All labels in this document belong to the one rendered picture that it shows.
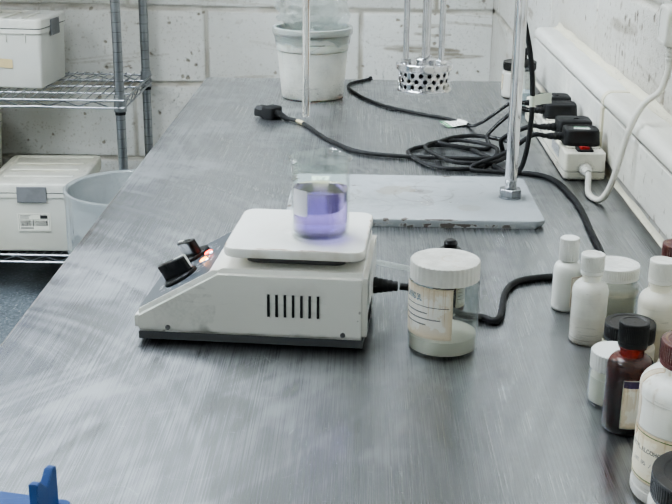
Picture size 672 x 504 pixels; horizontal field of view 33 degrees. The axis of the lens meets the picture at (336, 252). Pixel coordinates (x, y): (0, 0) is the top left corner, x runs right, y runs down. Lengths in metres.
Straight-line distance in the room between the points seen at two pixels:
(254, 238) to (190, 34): 2.48
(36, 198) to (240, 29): 0.78
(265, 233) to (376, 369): 0.16
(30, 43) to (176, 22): 0.47
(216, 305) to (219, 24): 2.50
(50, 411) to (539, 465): 0.36
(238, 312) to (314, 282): 0.07
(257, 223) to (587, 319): 0.30
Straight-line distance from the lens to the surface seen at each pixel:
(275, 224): 1.02
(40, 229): 3.21
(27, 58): 3.22
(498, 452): 0.82
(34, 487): 0.72
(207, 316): 0.98
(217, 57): 3.44
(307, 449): 0.82
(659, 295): 0.97
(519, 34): 1.37
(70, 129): 3.57
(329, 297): 0.95
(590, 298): 0.99
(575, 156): 1.54
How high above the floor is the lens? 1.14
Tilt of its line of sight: 19 degrees down
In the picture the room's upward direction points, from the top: 1 degrees clockwise
